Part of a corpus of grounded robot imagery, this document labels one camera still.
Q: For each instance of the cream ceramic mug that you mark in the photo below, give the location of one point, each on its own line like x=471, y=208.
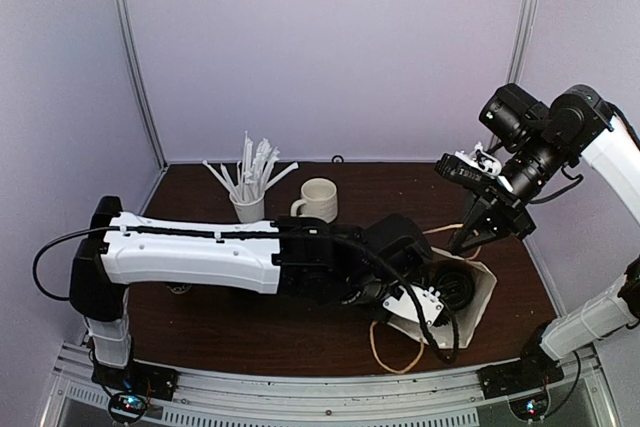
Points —
x=318, y=199

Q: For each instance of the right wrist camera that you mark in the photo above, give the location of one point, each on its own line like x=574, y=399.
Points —
x=474, y=169

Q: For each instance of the aluminium front rail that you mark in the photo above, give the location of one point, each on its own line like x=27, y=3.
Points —
x=440, y=398

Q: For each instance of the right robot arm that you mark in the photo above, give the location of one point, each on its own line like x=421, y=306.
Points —
x=578, y=156

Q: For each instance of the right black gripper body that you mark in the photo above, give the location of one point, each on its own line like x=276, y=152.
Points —
x=512, y=211

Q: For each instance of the stack of paper cups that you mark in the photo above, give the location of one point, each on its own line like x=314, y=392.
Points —
x=178, y=289

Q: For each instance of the right corner metal post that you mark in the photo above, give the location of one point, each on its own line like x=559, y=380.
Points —
x=525, y=25

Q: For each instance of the corner metal post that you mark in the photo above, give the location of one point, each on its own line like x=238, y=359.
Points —
x=525, y=25
x=138, y=85

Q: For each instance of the wrapped white straws bundle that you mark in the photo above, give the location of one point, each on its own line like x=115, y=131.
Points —
x=255, y=171

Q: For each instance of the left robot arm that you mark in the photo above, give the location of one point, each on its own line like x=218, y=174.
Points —
x=288, y=256

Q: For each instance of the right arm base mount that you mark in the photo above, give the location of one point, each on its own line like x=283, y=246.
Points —
x=524, y=383

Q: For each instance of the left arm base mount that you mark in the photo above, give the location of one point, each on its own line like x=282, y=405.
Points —
x=130, y=391

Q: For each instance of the cream paper bag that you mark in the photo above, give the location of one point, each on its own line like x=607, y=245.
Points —
x=452, y=331

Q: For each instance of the left corner metal post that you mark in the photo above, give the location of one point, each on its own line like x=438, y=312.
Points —
x=138, y=85

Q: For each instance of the white cup holding straws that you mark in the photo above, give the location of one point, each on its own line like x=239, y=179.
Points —
x=248, y=211

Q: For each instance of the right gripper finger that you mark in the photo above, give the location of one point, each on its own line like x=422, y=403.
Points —
x=475, y=209
x=465, y=238

